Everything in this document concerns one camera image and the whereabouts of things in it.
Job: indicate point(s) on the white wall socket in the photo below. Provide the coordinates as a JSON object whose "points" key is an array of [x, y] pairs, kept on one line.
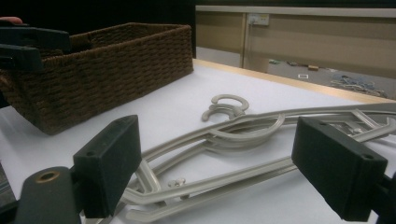
{"points": [[258, 19]]}

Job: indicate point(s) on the small white floor tag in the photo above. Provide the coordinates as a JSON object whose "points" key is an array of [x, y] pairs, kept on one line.
{"points": [[303, 76]]}

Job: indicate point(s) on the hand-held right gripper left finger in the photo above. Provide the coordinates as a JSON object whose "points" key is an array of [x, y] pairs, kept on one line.
{"points": [[106, 165]]}

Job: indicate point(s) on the grey plastic clothes hanger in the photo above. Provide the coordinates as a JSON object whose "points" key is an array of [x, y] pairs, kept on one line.
{"points": [[218, 195], [218, 182]]}

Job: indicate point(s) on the small wooden block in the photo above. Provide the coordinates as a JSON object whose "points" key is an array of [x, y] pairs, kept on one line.
{"points": [[313, 67]]}

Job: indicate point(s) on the brown woven basket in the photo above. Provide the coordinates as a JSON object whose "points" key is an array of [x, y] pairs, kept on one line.
{"points": [[109, 77]]}

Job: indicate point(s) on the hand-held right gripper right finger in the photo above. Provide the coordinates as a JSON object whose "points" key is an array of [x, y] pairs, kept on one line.
{"points": [[339, 168]]}

